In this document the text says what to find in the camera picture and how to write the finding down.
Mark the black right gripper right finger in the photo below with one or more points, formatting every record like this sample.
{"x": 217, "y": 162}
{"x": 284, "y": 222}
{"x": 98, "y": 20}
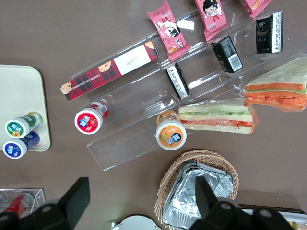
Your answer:
{"x": 206, "y": 198}

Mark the clear acrylic bottle rack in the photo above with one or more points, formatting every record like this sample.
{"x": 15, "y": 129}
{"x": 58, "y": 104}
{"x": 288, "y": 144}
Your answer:
{"x": 38, "y": 194}

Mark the pink cartoon snack packet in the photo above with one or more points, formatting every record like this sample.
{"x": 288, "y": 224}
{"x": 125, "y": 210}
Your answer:
{"x": 212, "y": 16}
{"x": 170, "y": 31}
{"x": 256, "y": 6}

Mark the wrapped lettuce sandwich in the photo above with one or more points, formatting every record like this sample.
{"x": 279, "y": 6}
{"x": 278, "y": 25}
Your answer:
{"x": 216, "y": 119}

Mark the orange-lid gum bottle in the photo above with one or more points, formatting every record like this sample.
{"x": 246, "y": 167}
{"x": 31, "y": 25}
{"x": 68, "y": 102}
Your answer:
{"x": 170, "y": 136}

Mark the brown table cover sheet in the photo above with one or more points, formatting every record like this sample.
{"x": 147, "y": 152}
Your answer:
{"x": 72, "y": 36}

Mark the blue-lid gum bottle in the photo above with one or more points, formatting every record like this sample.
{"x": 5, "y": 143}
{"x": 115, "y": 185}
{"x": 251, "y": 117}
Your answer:
{"x": 14, "y": 149}

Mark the green-lid gum bottle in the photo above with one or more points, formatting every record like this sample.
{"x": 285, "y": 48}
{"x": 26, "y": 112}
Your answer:
{"x": 16, "y": 129}

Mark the clear acrylic tiered shelf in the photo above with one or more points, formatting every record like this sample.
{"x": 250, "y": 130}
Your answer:
{"x": 134, "y": 143}

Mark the red-lid gum bottle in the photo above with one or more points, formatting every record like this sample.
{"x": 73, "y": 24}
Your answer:
{"x": 88, "y": 122}

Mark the orange-filling sandwich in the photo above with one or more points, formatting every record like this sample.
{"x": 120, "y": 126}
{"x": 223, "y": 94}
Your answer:
{"x": 278, "y": 93}

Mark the clear bag crispy snack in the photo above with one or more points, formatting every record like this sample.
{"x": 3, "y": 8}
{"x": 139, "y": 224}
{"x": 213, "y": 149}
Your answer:
{"x": 299, "y": 226}

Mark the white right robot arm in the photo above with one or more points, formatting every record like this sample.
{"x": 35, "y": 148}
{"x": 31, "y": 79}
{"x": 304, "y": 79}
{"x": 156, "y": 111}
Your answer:
{"x": 136, "y": 222}

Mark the black snack packet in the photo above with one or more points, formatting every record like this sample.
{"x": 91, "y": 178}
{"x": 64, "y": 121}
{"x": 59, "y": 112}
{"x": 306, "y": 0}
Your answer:
{"x": 227, "y": 55}
{"x": 178, "y": 81}
{"x": 269, "y": 33}

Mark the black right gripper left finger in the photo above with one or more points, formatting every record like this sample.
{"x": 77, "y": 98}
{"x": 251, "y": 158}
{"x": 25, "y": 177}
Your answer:
{"x": 74, "y": 194}

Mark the red plaid cookie box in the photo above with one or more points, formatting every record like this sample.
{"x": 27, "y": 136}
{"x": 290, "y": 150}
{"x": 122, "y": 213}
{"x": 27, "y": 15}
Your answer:
{"x": 108, "y": 72}

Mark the aluminium foil tray stack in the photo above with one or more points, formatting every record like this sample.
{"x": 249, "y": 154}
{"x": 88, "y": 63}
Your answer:
{"x": 187, "y": 191}

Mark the oval wicker basket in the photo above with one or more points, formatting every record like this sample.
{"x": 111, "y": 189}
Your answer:
{"x": 168, "y": 177}

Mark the beige plastic tray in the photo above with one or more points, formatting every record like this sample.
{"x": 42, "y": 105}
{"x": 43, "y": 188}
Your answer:
{"x": 21, "y": 91}

